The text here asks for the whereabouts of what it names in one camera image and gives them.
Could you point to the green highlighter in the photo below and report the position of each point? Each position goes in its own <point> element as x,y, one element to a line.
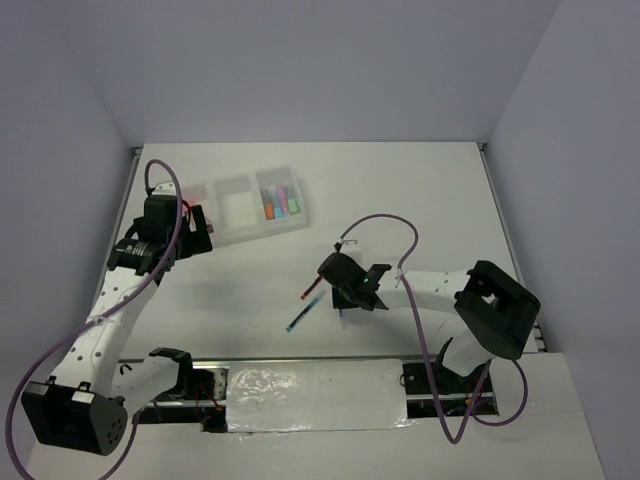
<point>292,201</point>

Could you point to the dark blue pen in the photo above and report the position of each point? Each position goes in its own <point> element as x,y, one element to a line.
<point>342,320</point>

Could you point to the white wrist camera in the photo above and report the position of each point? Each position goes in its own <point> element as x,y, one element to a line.
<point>167,188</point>
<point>349,247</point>

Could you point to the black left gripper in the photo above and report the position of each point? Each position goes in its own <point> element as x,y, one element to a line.
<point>199,242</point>

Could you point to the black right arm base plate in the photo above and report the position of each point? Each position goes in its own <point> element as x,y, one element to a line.
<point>450,386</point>

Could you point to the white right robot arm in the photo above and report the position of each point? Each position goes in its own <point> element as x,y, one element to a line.
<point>497,311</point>

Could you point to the white three-compartment tray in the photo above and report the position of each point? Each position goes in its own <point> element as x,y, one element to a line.
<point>235,205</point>

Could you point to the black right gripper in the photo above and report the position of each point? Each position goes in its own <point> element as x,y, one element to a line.
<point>340,302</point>

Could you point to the pink highlighter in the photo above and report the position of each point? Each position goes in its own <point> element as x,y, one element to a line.
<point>283,201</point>

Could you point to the pink-lidded small bottle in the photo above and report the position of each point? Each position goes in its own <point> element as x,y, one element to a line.
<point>210,227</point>

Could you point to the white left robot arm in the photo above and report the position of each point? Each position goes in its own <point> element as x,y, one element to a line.
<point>85,402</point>

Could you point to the silver foil cover panel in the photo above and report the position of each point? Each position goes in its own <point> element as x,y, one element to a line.
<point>309,396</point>

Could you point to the light blue pen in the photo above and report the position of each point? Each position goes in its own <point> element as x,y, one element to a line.
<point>305,311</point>

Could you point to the red pen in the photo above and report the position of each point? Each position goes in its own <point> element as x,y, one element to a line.
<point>311,288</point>

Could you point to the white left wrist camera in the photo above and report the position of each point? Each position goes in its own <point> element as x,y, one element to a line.
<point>167,188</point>

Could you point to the orange highlighter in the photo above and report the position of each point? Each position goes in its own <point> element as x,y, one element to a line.
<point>268,205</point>

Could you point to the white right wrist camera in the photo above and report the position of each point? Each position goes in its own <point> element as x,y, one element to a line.
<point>349,247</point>

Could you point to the blue highlighter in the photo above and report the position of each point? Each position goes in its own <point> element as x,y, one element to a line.
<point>276,204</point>

